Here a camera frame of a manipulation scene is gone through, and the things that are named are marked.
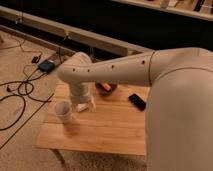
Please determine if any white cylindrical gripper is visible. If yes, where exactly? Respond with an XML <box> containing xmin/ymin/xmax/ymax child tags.
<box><xmin>69</xmin><ymin>83</ymin><xmax>96</xmax><ymax>113</ymax></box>

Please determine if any white sponge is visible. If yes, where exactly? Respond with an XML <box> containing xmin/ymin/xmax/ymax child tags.
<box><xmin>77</xmin><ymin>104</ymin><xmax>89</xmax><ymax>113</ymax></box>

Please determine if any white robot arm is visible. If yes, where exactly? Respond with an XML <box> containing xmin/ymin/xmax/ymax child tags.
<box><xmin>58</xmin><ymin>48</ymin><xmax>213</xmax><ymax>171</ymax></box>

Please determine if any white ceramic cup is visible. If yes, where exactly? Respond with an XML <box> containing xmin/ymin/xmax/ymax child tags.
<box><xmin>54</xmin><ymin>101</ymin><xmax>72</xmax><ymax>124</ymax></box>

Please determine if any dark brown bowl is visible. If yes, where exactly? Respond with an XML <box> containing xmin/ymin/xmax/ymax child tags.
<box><xmin>95</xmin><ymin>83</ymin><xmax>117</xmax><ymax>96</ymax></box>

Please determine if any orange carrot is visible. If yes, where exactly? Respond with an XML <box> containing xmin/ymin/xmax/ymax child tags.
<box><xmin>101</xmin><ymin>83</ymin><xmax>111</xmax><ymax>91</ymax></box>

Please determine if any wooden table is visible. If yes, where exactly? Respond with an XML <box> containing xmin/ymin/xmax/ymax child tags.
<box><xmin>37</xmin><ymin>81</ymin><xmax>149</xmax><ymax>155</ymax></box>

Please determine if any black smartphone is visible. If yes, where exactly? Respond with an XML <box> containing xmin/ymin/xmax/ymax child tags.
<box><xmin>128</xmin><ymin>94</ymin><xmax>146</xmax><ymax>111</ymax></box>

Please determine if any teal power box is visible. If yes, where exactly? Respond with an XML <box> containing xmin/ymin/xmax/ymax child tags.
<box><xmin>38</xmin><ymin>60</ymin><xmax>55</xmax><ymax>73</ymax></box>

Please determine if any small black adapter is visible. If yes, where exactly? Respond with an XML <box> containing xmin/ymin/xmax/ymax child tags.
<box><xmin>31</xmin><ymin>56</ymin><xmax>40</xmax><ymax>63</ymax></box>

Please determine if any black floor cable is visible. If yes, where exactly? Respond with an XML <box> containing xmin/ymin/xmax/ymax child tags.
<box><xmin>0</xmin><ymin>64</ymin><xmax>56</xmax><ymax>132</ymax></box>

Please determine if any long wooden bench rail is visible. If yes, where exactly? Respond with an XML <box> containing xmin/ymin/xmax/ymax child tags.
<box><xmin>0</xmin><ymin>6</ymin><xmax>151</xmax><ymax>56</ymax></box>

